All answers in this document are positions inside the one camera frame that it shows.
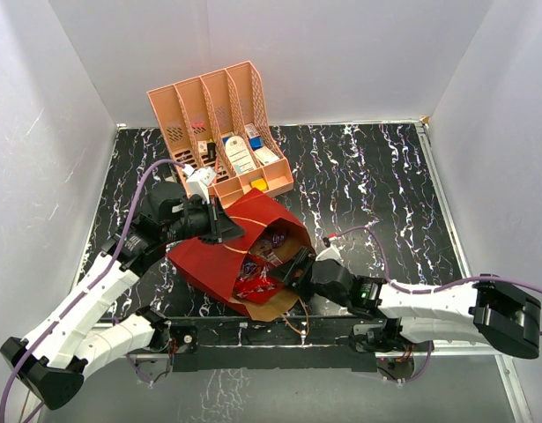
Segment yellow box in organizer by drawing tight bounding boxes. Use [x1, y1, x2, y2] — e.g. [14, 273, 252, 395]
[249, 176, 269, 192]

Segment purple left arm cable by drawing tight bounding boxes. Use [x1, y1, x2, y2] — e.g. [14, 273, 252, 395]
[0, 159, 195, 419]

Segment black marker in organizer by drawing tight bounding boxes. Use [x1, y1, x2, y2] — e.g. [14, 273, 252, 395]
[206, 141, 217, 161]

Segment pink plastic desk organizer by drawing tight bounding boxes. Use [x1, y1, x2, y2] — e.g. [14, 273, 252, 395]
[147, 61, 293, 206]

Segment red snack packet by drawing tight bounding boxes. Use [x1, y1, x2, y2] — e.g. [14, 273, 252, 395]
[233, 256, 284, 305]

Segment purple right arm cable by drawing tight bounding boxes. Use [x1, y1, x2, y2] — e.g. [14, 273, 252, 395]
[323, 226, 542, 338]

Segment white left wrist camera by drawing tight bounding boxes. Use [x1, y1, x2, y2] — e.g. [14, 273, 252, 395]
[186, 167, 217, 202]

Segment purple snack packet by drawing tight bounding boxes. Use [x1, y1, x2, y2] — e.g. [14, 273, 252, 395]
[258, 228, 289, 254]

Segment blue small box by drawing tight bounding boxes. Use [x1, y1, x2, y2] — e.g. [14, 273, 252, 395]
[249, 137, 264, 151]

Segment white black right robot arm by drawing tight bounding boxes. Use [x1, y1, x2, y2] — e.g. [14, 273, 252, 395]
[269, 248, 541, 360]

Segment white label card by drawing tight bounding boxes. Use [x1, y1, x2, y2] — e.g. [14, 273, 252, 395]
[225, 136, 256, 174]

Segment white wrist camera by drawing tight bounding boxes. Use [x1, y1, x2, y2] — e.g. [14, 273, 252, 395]
[186, 167, 217, 202]
[316, 245, 342, 263]

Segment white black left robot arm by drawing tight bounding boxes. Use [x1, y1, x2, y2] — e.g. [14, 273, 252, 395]
[0, 182, 245, 410]

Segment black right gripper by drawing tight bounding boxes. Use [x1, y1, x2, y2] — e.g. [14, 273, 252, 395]
[269, 246, 348, 307]

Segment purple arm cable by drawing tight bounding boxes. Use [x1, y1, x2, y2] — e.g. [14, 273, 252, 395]
[323, 226, 542, 338]
[0, 159, 195, 419]

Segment white small box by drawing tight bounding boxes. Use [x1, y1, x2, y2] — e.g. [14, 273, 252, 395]
[254, 146, 279, 166]

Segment red brown paper bag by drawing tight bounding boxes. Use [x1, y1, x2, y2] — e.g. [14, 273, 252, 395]
[167, 189, 315, 323]

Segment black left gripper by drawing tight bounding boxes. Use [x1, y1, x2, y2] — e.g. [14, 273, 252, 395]
[162, 194, 245, 244]

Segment black mounting base rail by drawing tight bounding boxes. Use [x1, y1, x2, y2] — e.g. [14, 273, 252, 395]
[168, 315, 434, 375]

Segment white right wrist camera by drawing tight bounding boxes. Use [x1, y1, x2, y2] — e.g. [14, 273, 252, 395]
[316, 245, 342, 263]

